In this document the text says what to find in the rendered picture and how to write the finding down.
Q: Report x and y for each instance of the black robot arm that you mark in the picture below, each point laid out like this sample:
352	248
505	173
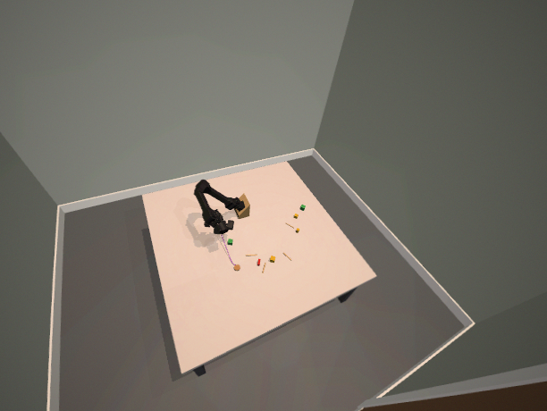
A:
208	214

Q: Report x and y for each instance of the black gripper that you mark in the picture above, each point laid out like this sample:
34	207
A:
229	224

